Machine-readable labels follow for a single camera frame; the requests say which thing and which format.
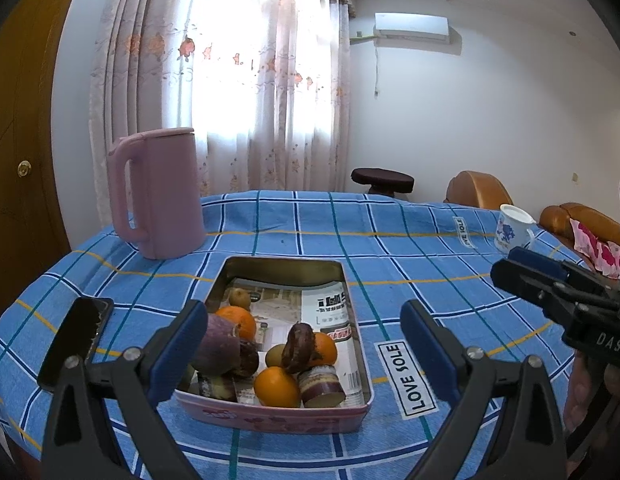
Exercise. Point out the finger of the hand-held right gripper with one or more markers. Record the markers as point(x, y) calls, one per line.
point(540, 262)
point(525, 282)

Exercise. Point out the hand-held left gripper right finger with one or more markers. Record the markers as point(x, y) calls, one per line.
point(430, 355)

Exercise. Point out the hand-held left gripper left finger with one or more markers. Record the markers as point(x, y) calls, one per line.
point(179, 355)

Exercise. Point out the large purple sweet potato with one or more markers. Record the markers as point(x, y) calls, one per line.
point(217, 347)

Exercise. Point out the orange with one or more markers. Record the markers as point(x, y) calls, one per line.
point(239, 322)
point(326, 350)
point(277, 387)

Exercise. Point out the pink metal tin box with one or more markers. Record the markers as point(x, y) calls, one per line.
point(270, 417)

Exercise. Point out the cut sweet potato piece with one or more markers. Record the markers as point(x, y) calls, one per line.
point(320, 385)

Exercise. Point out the dark curved sweet potato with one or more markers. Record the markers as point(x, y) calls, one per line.
point(297, 342)

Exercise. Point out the person's right hand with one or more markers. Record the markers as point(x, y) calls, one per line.
point(577, 395)

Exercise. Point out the white mug with blue print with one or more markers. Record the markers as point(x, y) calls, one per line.
point(510, 232)

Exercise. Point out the pale sweet potato piece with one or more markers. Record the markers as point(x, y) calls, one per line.
point(217, 387)

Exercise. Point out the pink floral cloth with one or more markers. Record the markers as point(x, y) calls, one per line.
point(597, 250)

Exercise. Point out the brown leather chair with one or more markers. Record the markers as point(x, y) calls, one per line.
point(477, 187)
point(580, 217)

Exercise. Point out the small purple sweet potato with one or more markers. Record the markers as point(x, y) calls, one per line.
point(247, 360)

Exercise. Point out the kiwi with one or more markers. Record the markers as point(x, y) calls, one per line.
point(274, 355)
point(239, 298)

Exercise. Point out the black smartphone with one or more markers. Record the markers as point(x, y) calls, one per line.
point(74, 335)

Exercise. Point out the newspaper sheet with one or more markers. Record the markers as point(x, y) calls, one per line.
point(330, 310)

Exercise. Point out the blue plaid tablecloth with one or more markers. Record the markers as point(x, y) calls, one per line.
point(340, 225)

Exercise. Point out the pink electric kettle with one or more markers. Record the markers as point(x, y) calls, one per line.
point(164, 195)

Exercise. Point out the dark round stool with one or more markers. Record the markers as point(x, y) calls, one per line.
point(382, 178)

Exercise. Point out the brass door knob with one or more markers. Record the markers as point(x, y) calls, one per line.
point(23, 168)

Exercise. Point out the white air conditioner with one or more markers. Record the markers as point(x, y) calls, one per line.
point(410, 25)

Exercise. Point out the sheer floral curtain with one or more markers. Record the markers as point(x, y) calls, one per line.
point(139, 85)

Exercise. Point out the brown wooden door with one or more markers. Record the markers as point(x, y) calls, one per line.
point(24, 110)

